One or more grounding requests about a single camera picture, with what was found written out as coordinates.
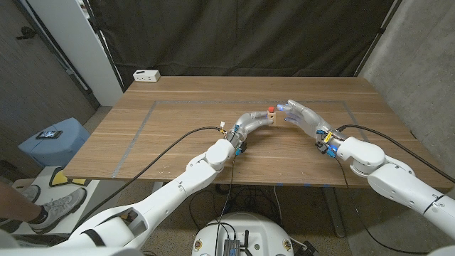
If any black smartphone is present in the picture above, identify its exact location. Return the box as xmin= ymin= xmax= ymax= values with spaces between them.
xmin=35 ymin=129 xmax=64 ymax=140

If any white floor platform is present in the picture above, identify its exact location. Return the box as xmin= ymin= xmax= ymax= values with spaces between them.
xmin=12 ymin=166 xmax=125 ymax=238

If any yellow black floor pedal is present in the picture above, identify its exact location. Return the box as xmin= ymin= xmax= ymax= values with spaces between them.
xmin=48 ymin=166 xmax=92 ymax=188

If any person's bare leg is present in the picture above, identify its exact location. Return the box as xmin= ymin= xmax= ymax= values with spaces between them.
xmin=0 ymin=181 xmax=40 ymax=223

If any blue stool with phone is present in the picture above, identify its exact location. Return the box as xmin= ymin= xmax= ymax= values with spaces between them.
xmin=17 ymin=117 xmax=92 ymax=168

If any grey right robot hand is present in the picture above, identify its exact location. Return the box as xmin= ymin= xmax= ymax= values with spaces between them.
xmin=276 ymin=100 xmax=344 ymax=145

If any black backdrop curtain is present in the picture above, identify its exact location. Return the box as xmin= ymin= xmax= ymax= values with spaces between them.
xmin=87 ymin=0 xmax=405 ymax=90

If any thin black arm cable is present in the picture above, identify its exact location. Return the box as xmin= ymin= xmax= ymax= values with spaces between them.
xmin=214 ymin=152 xmax=237 ymax=256
xmin=333 ymin=156 xmax=433 ymax=255

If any white power strip box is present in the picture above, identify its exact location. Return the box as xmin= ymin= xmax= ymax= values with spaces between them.
xmin=132 ymin=69 xmax=161 ymax=83

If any grey table leg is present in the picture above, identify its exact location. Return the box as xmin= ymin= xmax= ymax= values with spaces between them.
xmin=321 ymin=186 xmax=346 ymax=238

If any white pillar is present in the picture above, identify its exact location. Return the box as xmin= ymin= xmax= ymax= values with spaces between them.
xmin=26 ymin=0 xmax=124 ymax=107

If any grey black sneaker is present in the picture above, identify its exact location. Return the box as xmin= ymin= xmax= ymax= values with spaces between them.
xmin=28 ymin=187 xmax=87 ymax=235
xmin=19 ymin=184 xmax=42 ymax=203

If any black door handle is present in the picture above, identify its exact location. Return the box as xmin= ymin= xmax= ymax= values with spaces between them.
xmin=16 ymin=26 xmax=38 ymax=40

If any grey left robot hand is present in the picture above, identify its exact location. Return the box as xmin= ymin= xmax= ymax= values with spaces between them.
xmin=229 ymin=111 xmax=277 ymax=146

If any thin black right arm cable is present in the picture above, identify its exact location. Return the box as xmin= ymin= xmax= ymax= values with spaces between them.
xmin=333 ymin=156 xmax=433 ymax=255

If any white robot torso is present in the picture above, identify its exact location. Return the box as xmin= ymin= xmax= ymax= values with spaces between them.
xmin=191 ymin=212 xmax=295 ymax=256

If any grey module on torso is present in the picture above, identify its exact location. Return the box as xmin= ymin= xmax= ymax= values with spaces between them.
xmin=223 ymin=238 xmax=242 ymax=256

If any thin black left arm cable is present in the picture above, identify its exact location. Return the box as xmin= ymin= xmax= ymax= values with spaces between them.
xmin=214 ymin=152 xmax=237 ymax=256

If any black floor cable tangle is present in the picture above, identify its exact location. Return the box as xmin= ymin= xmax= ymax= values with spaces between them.
xmin=188 ymin=183 xmax=282 ymax=232

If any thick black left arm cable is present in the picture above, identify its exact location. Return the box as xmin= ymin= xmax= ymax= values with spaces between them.
xmin=69 ymin=126 xmax=225 ymax=234

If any black backdrop stand pole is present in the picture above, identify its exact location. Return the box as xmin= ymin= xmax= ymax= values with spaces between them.
xmin=355 ymin=0 xmax=405 ymax=78
xmin=81 ymin=0 xmax=125 ymax=92

